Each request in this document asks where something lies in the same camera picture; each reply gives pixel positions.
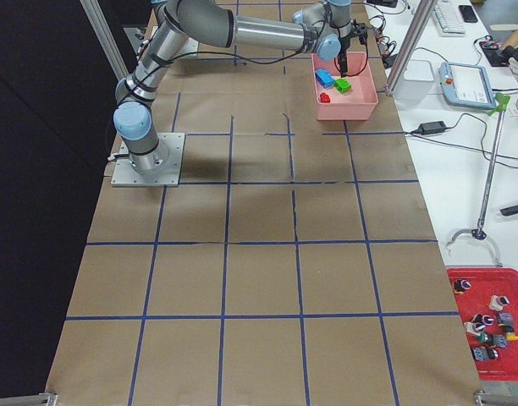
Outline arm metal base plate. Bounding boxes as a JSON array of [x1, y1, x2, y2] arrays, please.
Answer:
[[111, 133, 185, 187]]

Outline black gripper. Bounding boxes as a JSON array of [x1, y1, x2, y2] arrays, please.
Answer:
[[338, 36, 351, 77]]

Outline pink plastic box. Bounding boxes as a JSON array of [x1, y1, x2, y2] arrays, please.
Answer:
[[311, 52, 378, 121]]

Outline white keyboard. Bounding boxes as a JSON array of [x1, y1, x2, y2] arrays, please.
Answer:
[[433, 1, 466, 36]]

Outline green handled reach grabber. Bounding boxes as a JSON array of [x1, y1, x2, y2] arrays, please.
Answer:
[[445, 92, 512, 267]]

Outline aluminium frame post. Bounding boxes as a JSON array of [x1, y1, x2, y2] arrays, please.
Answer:
[[384, 0, 437, 96]]

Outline white square device box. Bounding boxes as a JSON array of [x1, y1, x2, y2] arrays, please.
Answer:
[[394, 59, 434, 102]]

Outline black smartphone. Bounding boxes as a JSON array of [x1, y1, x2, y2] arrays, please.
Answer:
[[458, 5, 478, 24]]

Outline green toy block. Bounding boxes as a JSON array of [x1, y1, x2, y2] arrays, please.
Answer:
[[333, 78, 352, 94]]

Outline red tray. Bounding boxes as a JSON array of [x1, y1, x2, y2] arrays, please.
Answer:
[[448, 267, 518, 381]]

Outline red toy block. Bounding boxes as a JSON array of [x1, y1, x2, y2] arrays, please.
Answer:
[[319, 93, 331, 103]]

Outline blue three-stud toy block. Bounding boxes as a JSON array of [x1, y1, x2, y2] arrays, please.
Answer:
[[314, 69, 334, 89]]

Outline blue teach pendant tablet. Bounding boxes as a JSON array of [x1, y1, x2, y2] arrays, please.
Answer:
[[438, 62, 496, 110]]

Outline black power adapter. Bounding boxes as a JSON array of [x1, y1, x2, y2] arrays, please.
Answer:
[[416, 121, 448, 135]]

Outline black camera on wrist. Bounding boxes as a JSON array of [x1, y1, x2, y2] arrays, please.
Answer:
[[350, 19, 368, 46]]

